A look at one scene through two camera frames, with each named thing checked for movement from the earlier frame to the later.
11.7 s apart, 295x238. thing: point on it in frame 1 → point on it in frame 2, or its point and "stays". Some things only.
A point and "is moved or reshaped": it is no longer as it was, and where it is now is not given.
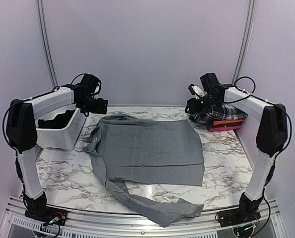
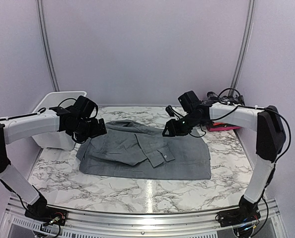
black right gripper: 193,107 → 173,129
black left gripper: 101,108 → 96,131
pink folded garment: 225,128 stays
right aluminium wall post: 248,39 stays
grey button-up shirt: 151,151 is moved or reshaped
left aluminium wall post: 46,44 stays
